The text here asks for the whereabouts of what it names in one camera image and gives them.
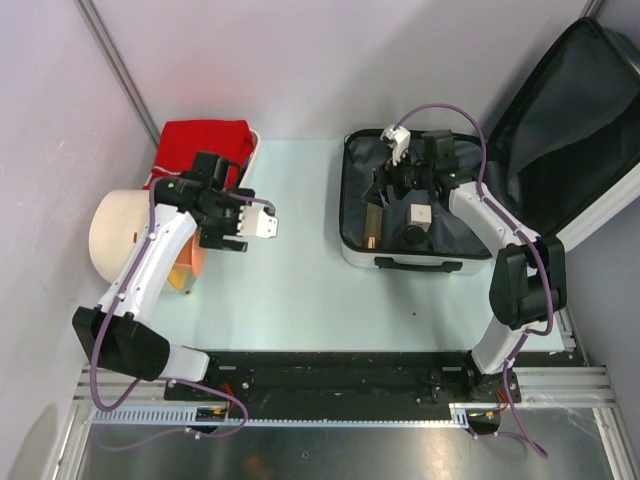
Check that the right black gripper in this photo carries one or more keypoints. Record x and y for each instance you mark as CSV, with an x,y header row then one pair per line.
x,y
388,175

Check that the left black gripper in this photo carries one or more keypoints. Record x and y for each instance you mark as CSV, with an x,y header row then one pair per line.
x,y
211,237

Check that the copper cylindrical bottle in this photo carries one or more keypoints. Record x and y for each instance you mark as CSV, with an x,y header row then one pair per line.
x,y
373,226

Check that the small white square box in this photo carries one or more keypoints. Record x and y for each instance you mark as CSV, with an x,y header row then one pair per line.
x,y
420,215

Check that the red shirt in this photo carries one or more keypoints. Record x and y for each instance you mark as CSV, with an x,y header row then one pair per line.
x,y
181,140

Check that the black white space suitcase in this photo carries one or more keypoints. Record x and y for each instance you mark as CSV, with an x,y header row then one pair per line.
x,y
563,159

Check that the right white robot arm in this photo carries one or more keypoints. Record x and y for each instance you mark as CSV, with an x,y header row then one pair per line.
x,y
528,283

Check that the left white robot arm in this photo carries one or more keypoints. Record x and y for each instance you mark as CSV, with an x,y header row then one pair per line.
x,y
117,333

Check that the black round jar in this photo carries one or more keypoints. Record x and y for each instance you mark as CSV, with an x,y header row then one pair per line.
x,y
414,235

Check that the cream oval tray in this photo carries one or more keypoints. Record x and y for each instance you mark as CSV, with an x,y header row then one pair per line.
x,y
241,147

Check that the cream cylindrical bucket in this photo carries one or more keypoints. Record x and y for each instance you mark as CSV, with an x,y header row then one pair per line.
x,y
115,228

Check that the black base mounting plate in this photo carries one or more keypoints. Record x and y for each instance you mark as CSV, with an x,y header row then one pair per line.
x,y
437,376

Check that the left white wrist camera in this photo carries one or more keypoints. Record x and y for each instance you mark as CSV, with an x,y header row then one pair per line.
x,y
256,222

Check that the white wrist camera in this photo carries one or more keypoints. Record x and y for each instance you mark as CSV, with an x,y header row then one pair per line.
x,y
397,138
256,222

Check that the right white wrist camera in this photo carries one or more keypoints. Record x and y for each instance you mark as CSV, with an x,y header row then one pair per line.
x,y
397,138

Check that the grey slotted cable duct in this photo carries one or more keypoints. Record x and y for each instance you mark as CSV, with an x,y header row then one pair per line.
x,y
208,416

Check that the left aluminium corner post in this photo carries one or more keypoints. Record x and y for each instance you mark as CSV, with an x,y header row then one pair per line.
x,y
114,59

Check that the aluminium corner post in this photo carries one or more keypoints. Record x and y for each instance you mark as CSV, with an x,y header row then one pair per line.
x,y
114,59
593,8

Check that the aluminium frame rail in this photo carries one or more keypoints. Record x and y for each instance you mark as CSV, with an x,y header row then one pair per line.
x,y
566,387

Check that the right aluminium corner post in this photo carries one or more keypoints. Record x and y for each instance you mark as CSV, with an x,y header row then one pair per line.
x,y
593,8

